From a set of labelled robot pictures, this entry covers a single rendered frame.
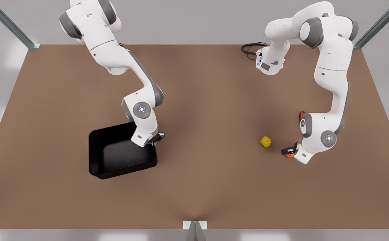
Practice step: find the black storage box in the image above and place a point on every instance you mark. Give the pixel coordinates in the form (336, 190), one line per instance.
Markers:
(120, 157)

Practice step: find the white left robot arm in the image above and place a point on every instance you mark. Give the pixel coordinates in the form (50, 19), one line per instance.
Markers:
(329, 63)

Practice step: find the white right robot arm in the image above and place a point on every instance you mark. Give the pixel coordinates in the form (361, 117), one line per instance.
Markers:
(114, 57)

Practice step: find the silver frame post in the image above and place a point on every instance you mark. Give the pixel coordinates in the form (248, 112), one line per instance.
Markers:
(194, 229)
(380, 23)
(8, 23)

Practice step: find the red apple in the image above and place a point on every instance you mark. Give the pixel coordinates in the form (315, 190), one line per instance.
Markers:
(290, 155)

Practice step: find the orange-brown fruit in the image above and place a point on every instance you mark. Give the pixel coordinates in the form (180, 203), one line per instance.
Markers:
(301, 114)

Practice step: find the yellow-green round fruit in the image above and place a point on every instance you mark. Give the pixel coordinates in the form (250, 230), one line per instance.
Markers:
(265, 141)

